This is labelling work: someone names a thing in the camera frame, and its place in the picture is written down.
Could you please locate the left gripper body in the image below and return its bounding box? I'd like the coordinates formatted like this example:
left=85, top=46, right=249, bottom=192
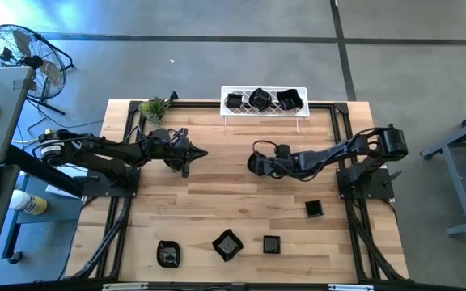
left=163, top=128, right=197, bottom=179

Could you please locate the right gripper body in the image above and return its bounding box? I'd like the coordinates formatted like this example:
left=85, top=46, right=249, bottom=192
left=265, top=155, right=299, bottom=179

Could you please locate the black rounded plate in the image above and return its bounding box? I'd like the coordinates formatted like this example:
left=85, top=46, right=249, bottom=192
left=247, top=150, right=267, bottom=178
left=248, top=86, right=273, bottom=113
left=155, top=239, right=182, bottom=269

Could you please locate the small black square dish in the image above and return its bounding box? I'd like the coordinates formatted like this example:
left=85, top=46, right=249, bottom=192
left=304, top=199, right=324, bottom=219
left=224, top=92, right=244, bottom=109
left=262, top=234, right=282, bottom=255

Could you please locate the black wavy square plate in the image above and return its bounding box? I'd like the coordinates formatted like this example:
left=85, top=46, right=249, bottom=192
left=211, top=228, right=244, bottom=263
left=275, top=88, right=305, bottom=112

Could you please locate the white lattice rack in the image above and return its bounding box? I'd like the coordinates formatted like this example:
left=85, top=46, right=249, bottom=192
left=219, top=85, right=311, bottom=133

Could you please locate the potted succulent plant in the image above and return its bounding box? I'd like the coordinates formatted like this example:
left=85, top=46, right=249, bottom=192
left=138, top=95, right=174, bottom=129

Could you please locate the white paper sheet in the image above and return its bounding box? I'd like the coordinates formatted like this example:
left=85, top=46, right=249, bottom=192
left=45, top=163, right=85, bottom=200

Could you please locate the black desk support bar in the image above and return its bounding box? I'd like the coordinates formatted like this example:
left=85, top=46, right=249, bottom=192
left=5, top=143, right=87, bottom=199

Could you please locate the grey blue cart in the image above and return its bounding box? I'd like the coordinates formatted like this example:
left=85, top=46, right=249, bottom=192
left=1, top=173, right=85, bottom=266

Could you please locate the white and yellow bottle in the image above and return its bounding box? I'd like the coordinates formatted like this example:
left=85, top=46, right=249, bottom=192
left=8, top=188, right=49, bottom=216

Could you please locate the black floor fan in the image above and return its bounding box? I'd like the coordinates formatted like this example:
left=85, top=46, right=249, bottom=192
left=0, top=23, right=75, bottom=116

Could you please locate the grey metal table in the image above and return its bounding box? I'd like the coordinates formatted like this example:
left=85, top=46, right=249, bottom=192
left=420, top=103, right=466, bottom=238

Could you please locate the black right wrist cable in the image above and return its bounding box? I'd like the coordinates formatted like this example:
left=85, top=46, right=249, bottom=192
left=252, top=139, right=279, bottom=150

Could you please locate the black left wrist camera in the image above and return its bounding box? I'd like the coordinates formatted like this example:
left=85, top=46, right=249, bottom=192
left=151, top=128, right=177, bottom=147

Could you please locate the black aluminium table frame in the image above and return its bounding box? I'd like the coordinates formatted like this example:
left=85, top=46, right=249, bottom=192
left=65, top=99, right=410, bottom=284

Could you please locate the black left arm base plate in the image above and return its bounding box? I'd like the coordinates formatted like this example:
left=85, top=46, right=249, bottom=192
left=81, top=165, right=142, bottom=199

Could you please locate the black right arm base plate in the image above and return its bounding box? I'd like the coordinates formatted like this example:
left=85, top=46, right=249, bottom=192
left=336, top=167, right=396, bottom=201

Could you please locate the white metal bracket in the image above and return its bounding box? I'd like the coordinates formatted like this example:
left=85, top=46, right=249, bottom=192
left=328, top=284, right=375, bottom=291
left=102, top=282, right=149, bottom=291

